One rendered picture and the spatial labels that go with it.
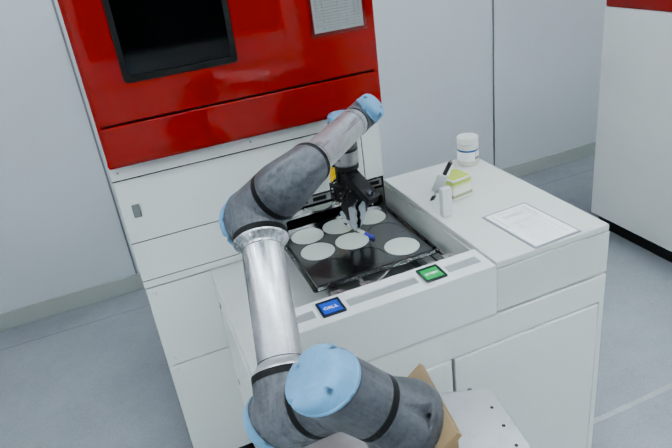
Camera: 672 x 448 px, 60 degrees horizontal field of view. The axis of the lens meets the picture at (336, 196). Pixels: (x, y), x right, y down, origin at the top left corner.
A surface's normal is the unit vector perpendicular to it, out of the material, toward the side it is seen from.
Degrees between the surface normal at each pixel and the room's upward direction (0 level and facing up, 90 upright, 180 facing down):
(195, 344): 90
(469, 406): 0
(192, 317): 90
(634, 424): 0
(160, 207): 90
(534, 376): 90
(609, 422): 0
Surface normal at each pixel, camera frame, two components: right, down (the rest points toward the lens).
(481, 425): -0.12, -0.90
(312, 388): -0.66, -0.58
